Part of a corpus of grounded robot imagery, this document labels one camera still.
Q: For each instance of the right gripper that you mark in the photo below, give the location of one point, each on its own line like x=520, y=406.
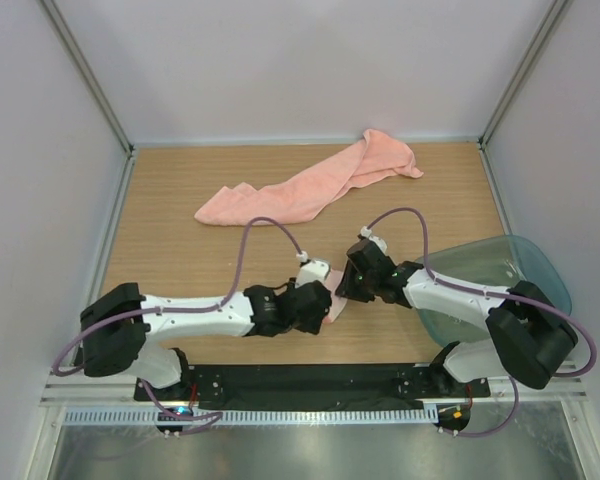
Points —
x=348, y=289

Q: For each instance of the clear blue plastic tray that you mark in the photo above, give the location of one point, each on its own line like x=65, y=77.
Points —
x=498, y=261

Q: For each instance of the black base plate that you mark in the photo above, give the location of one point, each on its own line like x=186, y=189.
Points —
x=220, y=384

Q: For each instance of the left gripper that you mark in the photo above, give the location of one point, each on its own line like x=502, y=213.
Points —
x=311, y=324

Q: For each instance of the pink bunny towel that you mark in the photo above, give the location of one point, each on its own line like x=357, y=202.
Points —
x=338, y=303

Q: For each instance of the white slotted cable duct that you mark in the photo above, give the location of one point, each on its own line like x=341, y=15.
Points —
x=150, y=416

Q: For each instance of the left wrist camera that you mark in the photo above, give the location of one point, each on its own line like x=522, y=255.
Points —
x=311, y=269

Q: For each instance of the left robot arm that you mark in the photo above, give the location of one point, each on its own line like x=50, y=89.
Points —
x=122, y=331

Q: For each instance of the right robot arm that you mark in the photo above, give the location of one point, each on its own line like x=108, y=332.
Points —
x=528, y=338

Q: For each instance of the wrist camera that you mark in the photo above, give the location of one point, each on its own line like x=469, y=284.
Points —
x=311, y=269
x=366, y=233

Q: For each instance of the plain pink towel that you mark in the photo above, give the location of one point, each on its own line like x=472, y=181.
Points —
x=302, y=197

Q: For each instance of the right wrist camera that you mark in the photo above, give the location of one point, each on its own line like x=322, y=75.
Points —
x=366, y=233

